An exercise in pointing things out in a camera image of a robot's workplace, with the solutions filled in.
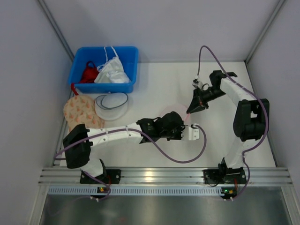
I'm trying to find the pink-trimmed mesh laundry bag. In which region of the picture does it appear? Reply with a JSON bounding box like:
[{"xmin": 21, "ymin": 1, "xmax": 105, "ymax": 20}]
[{"xmin": 160, "ymin": 104, "xmax": 191, "ymax": 124}]

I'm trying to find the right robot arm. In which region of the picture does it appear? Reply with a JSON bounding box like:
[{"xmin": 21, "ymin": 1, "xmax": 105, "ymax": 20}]
[{"xmin": 186, "ymin": 70, "xmax": 270, "ymax": 169}]

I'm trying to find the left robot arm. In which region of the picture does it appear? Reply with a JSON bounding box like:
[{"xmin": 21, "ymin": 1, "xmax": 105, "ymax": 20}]
[{"xmin": 63, "ymin": 112, "xmax": 185, "ymax": 178}]

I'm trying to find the blue-trimmed mesh laundry bag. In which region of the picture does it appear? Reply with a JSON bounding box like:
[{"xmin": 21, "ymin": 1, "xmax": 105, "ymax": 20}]
[{"xmin": 95, "ymin": 93, "xmax": 129, "ymax": 120}]

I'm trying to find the white bra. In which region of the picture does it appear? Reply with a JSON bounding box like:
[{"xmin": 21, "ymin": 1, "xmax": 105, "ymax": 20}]
[{"xmin": 94, "ymin": 46, "xmax": 131, "ymax": 84}]

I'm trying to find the red bra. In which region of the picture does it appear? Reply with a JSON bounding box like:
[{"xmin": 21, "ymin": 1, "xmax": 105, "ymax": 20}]
[{"xmin": 68, "ymin": 60, "xmax": 99, "ymax": 96}]

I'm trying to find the blue plastic bin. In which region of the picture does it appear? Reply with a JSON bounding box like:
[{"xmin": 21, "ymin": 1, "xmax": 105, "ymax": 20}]
[{"xmin": 68, "ymin": 46, "xmax": 139, "ymax": 93}]

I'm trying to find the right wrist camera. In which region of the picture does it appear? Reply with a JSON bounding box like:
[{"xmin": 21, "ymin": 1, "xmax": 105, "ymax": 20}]
[{"xmin": 192, "ymin": 76, "xmax": 210, "ymax": 90}]

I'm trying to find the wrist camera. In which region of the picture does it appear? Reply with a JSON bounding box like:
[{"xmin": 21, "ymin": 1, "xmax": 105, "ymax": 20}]
[
  {"xmin": 181, "ymin": 124, "xmax": 200, "ymax": 141},
  {"xmin": 192, "ymin": 76, "xmax": 210, "ymax": 90}
]

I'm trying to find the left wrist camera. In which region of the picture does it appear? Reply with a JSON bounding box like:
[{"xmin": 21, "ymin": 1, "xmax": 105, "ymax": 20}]
[{"xmin": 181, "ymin": 124, "xmax": 200, "ymax": 141}]

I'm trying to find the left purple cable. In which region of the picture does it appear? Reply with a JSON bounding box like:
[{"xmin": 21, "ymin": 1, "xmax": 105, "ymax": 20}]
[{"xmin": 53, "ymin": 124, "xmax": 207, "ymax": 201}]

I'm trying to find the purple cable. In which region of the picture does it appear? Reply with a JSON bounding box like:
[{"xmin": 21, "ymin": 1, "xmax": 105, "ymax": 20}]
[
  {"xmin": 53, "ymin": 124, "xmax": 207, "ymax": 201},
  {"xmin": 195, "ymin": 45, "xmax": 270, "ymax": 201}
]

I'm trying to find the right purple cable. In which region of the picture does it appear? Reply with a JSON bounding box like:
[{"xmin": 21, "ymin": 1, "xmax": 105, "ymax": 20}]
[{"xmin": 195, "ymin": 45, "xmax": 270, "ymax": 201}]

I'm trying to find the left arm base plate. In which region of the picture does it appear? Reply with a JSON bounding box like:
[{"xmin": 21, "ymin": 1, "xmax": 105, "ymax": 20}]
[{"xmin": 79, "ymin": 169, "xmax": 121, "ymax": 184}]

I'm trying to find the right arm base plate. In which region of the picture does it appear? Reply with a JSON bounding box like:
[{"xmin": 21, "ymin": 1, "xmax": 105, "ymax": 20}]
[{"xmin": 203, "ymin": 167, "xmax": 247, "ymax": 187}]

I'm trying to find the aluminium mounting rail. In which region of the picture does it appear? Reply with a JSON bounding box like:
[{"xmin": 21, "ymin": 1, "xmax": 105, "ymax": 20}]
[{"xmin": 38, "ymin": 150, "xmax": 293, "ymax": 186}]

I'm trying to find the slotted cable duct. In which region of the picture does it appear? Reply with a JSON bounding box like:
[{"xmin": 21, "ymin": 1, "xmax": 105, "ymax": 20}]
[{"xmin": 48, "ymin": 186, "xmax": 236, "ymax": 196}]

